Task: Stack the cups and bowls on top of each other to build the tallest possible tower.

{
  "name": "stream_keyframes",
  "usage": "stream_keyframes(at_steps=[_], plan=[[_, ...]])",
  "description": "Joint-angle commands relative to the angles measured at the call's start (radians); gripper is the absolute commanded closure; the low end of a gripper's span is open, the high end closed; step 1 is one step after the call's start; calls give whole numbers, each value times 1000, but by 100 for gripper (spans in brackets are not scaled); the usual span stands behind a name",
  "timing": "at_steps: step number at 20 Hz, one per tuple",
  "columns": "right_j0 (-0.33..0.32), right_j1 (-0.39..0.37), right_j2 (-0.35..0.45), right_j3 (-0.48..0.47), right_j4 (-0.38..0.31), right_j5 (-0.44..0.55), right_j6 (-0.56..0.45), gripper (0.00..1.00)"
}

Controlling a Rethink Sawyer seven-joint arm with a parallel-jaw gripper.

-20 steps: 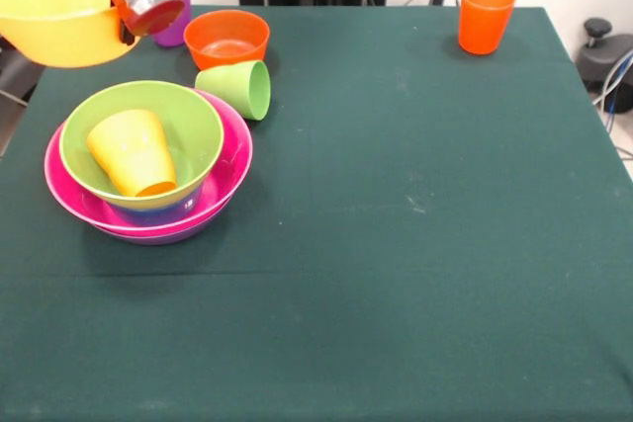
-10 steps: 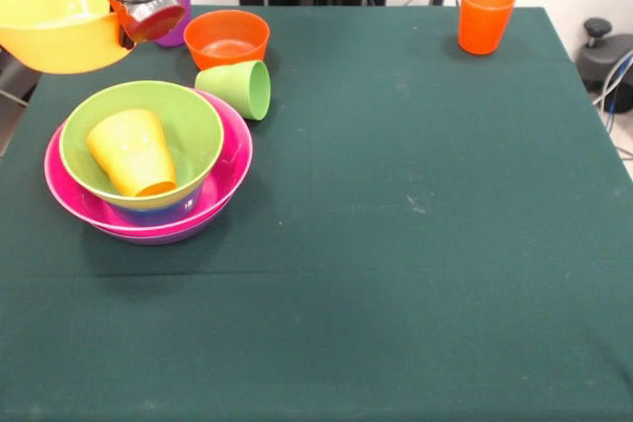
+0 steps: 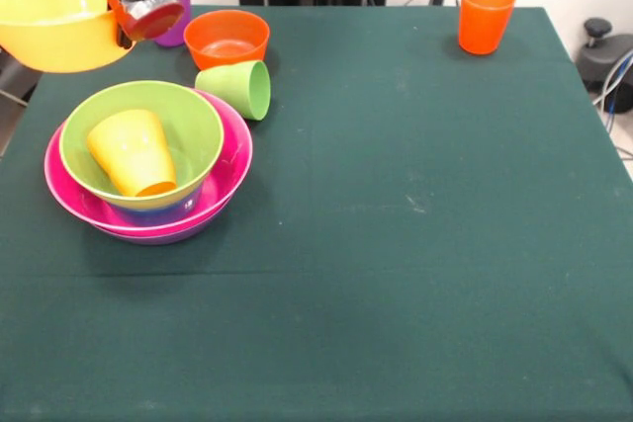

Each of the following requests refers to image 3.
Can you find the green cup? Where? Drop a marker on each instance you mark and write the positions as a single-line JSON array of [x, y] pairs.
[[227, 86]]

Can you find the yellow-orange cup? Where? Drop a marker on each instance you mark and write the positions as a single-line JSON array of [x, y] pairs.
[[133, 150]]

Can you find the dark green tablecloth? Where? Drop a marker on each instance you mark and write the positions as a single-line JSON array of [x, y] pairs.
[[395, 269]]

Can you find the purple bowl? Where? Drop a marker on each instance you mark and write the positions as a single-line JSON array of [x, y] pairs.
[[163, 240]]

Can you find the purple cup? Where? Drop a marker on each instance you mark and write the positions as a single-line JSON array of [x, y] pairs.
[[178, 36]]

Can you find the orange cup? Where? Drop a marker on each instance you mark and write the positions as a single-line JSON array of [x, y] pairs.
[[484, 22]]

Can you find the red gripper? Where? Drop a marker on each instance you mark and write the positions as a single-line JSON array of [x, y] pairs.
[[155, 22]]

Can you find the blue bowl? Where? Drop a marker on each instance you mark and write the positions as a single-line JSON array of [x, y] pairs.
[[153, 214]]

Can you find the green bowl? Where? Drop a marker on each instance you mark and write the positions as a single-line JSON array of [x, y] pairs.
[[193, 115]]

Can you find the large yellow bowl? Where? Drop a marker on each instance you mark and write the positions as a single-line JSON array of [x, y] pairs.
[[59, 41]]

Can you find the large pink bowl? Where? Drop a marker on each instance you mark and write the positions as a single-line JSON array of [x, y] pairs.
[[235, 145]]

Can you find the orange bowl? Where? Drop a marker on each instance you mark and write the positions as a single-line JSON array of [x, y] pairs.
[[222, 29]]

